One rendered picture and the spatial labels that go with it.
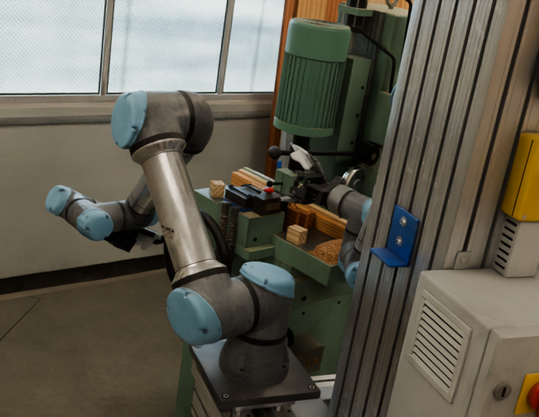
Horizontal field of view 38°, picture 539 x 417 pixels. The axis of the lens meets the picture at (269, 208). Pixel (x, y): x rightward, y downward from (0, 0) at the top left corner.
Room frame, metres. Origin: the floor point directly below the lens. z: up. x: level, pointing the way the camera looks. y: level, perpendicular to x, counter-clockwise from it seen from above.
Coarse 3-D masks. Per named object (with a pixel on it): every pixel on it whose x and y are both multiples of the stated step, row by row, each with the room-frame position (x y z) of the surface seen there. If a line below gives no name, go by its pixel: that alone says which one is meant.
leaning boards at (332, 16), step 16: (288, 0) 3.72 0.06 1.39; (304, 0) 3.74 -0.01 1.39; (320, 0) 3.80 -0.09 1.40; (336, 0) 3.91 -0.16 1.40; (368, 0) 4.02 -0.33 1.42; (384, 0) 4.13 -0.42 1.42; (400, 0) 4.16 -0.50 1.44; (288, 16) 3.72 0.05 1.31; (304, 16) 3.75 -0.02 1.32; (320, 16) 3.81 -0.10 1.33; (336, 16) 3.92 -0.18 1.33; (272, 112) 3.69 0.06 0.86; (272, 128) 3.69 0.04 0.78; (272, 144) 3.70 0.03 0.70; (272, 160) 3.70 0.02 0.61; (272, 176) 3.71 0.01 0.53
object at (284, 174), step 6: (282, 168) 2.21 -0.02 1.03; (276, 174) 2.19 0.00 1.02; (282, 174) 2.17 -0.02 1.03; (288, 174) 2.16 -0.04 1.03; (294, 174) 2.17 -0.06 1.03; (276, 180) 2.19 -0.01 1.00; (282, 180) 2.17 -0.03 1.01; (288, 180) 2.15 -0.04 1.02; (276, 186) 2.19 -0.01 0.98; (282, 186) 2.17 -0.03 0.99; (288, 186) 2.15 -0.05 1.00; (282, 192) 2.16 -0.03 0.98; (288, 192) 2.15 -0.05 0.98
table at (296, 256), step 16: (208, 192) 2.27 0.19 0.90; (224, 192) 2.30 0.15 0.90; (208, 208) 2.22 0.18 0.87; (272, 240) 2.01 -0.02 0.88; (320, 240) 2.02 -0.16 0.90; (256, 256) 1.95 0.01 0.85; (288, 256) 1.96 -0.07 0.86; (304, 256) 1.92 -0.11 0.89; (304, 272) 1.91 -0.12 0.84; (320, 272) 1.87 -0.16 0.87; (336, 272) 1.87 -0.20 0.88
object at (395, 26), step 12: (396, 12) 2.31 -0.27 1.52; (384, 24) 2.28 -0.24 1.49; (396, 24) 2.26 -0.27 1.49; (384, 36) 2.27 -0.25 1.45; (396, 36) 2.27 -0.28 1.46; (396, 48) 2.28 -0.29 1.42; (384, 60) 2.26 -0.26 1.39; (396, 60) 2.29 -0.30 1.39; (384, 72) 2.26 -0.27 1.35; (396, 72) 2.30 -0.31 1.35; (372, 84) 2.28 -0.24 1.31; (384, 84) 2.27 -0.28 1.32; (372, 96) 2.27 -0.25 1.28; (372, 108) 2.27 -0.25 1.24; (372, 120) 2.26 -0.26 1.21; (372, 144) 2.26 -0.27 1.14
